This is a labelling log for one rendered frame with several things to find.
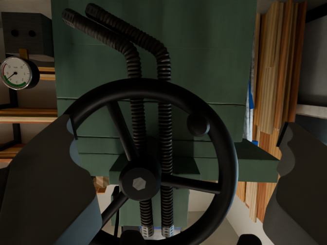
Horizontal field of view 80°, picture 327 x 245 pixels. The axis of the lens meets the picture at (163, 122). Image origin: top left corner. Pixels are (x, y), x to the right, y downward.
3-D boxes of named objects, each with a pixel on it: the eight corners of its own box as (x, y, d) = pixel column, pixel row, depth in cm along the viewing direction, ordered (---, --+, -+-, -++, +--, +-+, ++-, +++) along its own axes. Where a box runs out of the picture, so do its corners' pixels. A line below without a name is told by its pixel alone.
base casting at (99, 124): (248, 105, 45) (244, 143, 47) (202, 95, 102) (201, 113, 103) (53, 97, 45) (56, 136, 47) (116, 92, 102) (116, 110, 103)
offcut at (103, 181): (107, 168, 54) (107, 179, 54) (96, 171, 51) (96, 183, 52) (114, 172, 52) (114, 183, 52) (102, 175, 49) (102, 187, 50)
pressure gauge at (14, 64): (28, 46, 37) (32, 90, 39) (41, 50, 41) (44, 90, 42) (-5, 45, 37) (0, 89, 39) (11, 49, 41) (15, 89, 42)
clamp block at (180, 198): (191, 188, 39) (189, 228, 40) (185, 162, 52) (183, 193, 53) (116, 185, 39) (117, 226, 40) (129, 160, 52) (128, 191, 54)
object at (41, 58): (39, 12, 39) (42, 54, 40) (69, 30, 51) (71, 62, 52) (-3, 10, 39) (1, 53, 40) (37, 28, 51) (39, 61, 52)
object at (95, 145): (234, 142, 47) (232, 158, 47) (213, 125, 67) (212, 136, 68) (66, 136, 47) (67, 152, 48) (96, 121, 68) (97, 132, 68)
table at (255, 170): (311, 178, 38) (306, 206, 39) (246, 138, 68) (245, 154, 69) (-2, 166, 38) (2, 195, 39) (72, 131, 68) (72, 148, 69)
